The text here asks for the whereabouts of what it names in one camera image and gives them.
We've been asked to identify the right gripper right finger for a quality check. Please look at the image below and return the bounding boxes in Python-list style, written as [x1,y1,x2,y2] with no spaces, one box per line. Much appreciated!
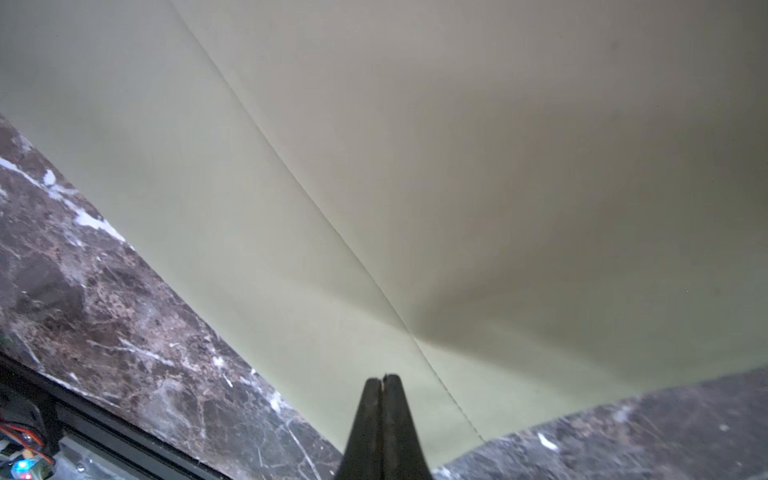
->
[381,374,433,480]

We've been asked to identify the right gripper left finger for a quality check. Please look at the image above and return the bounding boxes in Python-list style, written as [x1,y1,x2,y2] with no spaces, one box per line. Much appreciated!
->
[335,378,382,480]

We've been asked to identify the olive green skirt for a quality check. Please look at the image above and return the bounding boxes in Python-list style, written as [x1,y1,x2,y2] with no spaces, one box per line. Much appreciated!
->
[1,1,767,463]

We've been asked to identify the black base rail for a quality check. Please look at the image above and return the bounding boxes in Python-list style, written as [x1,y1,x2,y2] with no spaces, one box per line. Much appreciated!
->
[1,355,226,480]

